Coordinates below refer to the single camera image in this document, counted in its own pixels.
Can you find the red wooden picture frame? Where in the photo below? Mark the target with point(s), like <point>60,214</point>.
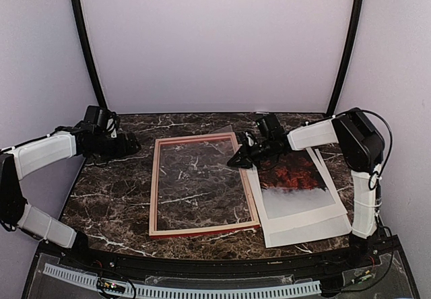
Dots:
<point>202,231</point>

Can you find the black front rail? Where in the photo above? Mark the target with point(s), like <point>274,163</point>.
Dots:
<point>324,265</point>

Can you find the red forest photo print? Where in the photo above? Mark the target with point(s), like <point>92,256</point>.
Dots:
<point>291,184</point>

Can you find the right black corner post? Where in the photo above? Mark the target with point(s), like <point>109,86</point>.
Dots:
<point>346,56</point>

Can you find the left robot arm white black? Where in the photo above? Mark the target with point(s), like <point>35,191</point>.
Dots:
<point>21,165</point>

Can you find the white slotted cable duct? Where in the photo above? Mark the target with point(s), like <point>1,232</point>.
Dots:
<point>186,289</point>

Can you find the clear acrylic sheet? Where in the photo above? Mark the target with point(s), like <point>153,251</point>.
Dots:
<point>198,184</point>

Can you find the black corner post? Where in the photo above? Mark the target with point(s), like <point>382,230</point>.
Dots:
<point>346,56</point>
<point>86,49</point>

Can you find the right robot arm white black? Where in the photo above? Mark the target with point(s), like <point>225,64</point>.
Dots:
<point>363,147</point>

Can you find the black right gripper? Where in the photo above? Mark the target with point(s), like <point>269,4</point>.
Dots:
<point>246,159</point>

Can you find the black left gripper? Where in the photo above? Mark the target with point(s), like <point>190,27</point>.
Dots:
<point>122,149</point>

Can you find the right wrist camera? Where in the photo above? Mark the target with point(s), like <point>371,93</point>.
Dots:
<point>247,138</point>

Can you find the left black corner post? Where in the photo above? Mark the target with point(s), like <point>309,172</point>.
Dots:
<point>86,49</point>

